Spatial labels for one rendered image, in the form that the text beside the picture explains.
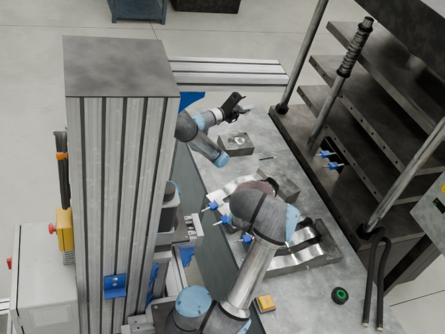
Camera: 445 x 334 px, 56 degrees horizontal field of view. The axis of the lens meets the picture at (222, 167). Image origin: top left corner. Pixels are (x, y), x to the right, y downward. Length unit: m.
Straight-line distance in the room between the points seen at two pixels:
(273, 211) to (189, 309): 0.44
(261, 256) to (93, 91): 0.78
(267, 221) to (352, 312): 1.03
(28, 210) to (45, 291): 1.83
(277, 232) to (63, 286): 0.74
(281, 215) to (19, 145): 2.82
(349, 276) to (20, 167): 2.57
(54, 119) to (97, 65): 3.03
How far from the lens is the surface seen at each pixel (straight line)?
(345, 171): 2.77
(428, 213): 2.40
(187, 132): 1.52
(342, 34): 2.79
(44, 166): 3.63
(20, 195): 3.44
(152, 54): 1.10
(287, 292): 2.18
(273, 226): 1.37
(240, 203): 1.39
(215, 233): 2.55
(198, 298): 1.51
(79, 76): 0.99
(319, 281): 2.28
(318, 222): 2.44
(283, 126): 3.11
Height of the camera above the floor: 2.59
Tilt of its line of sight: 44 degrees down
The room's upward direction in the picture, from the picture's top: 17 degrees clockwise
